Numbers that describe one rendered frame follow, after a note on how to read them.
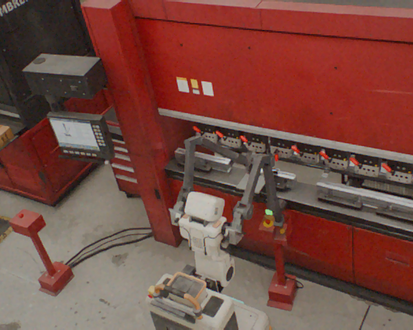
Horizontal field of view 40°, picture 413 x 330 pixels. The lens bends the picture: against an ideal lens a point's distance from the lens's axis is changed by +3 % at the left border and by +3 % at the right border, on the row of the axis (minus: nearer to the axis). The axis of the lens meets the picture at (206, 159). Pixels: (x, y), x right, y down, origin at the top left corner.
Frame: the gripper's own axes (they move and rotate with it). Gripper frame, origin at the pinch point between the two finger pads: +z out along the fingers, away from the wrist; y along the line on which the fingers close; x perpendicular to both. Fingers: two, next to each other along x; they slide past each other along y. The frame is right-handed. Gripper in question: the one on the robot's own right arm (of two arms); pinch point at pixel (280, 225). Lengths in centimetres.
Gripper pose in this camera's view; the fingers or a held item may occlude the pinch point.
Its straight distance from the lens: 404.0
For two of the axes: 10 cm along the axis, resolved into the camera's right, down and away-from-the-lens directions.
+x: -9.3, -1.0, 3.7
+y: 2.9, -7.9, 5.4
